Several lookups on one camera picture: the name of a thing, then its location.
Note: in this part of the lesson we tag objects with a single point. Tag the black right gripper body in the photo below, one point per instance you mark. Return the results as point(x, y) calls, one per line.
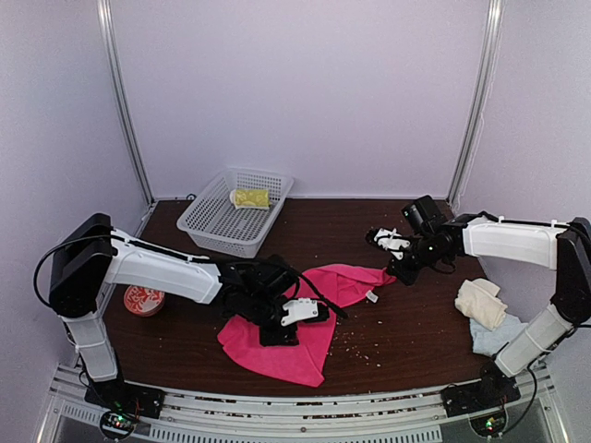
point(425, 253)

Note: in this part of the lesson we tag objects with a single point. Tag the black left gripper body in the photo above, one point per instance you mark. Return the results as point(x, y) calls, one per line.
point(260, 311)

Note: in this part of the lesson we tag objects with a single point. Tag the pink towel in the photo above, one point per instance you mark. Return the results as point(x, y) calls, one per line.
point(302, 364)

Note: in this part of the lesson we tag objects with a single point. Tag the green and white patterned towel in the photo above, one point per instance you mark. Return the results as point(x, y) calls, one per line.
point(246, 198)

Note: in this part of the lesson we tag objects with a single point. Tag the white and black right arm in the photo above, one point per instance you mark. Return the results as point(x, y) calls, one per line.
point(549, 260)

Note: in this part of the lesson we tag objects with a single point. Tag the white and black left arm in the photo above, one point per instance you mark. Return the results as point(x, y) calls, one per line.
point(97, 255)

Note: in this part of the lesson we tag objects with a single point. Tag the cream towel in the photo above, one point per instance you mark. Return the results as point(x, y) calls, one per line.
point(478, 300)

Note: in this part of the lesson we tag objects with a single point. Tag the white perforated plastic basket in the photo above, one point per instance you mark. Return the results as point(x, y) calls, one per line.
point(213, 222)

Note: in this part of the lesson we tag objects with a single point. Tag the light blue towel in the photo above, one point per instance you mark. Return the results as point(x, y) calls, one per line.
point(488, 342)

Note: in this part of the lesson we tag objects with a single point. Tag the red patterned bowl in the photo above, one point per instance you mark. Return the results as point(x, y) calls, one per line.
point(143, 302)

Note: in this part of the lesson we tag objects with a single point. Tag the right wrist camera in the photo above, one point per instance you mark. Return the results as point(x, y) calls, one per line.
point(388, 240)

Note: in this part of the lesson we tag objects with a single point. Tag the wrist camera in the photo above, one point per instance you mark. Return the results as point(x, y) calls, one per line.
point(388, 240)
point(304, 310)

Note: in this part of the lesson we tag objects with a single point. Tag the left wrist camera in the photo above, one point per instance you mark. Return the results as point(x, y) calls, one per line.
point(304, 310)

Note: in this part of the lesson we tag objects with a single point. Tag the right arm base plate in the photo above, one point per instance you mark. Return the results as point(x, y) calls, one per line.
point(477, 396)

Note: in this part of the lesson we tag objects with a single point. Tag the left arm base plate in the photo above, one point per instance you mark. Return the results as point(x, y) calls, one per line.
point(128, 398)

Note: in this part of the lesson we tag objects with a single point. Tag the right aluminium corner post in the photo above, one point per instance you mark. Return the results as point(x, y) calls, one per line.
point(475, 120)

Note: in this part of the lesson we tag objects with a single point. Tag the aluminium corner post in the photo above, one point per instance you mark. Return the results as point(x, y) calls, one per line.
point(105, 17)
point(475, 120)

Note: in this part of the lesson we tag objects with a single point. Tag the left aluminium corner post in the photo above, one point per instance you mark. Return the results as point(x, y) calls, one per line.
point(105, 17)

